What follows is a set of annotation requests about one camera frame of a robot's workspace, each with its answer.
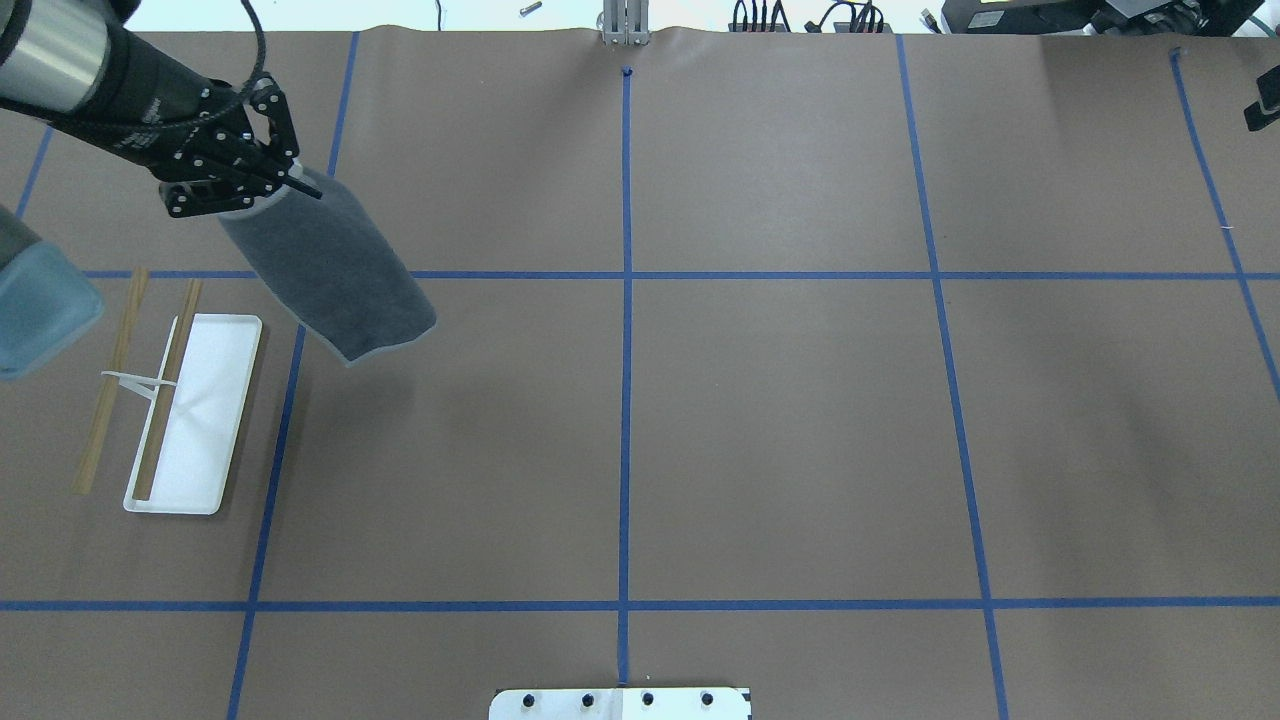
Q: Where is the aluminium frame post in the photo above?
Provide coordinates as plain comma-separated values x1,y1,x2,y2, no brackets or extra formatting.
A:
596,0,652,46

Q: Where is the long blue tape strip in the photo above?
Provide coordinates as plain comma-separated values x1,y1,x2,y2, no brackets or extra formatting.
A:
227,29,361,719

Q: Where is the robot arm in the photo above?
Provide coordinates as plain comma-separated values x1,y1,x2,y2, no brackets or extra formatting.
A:
1,1,259,183

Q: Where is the white rack stand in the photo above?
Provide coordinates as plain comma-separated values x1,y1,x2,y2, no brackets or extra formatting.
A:
100,370,177,401

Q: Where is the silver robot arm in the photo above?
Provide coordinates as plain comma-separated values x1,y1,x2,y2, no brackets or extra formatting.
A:
1,208,105,380

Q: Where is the crossing blue tape strip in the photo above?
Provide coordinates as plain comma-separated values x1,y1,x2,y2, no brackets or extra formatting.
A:
616,65,635,687

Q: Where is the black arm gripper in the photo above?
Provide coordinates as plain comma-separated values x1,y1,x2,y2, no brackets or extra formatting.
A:
90,35,261,182

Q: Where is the dark grey towel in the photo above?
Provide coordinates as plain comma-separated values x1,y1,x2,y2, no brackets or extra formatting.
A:
218,165,436,366

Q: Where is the white towel rack tray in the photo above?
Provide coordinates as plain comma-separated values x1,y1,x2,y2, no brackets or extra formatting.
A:
122,313,262,516

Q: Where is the wooden rack bar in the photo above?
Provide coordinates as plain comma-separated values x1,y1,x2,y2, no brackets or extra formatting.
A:
70,266,150,496
131,278,204,502

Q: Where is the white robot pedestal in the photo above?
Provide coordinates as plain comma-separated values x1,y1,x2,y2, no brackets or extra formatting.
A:
488,685,753,719

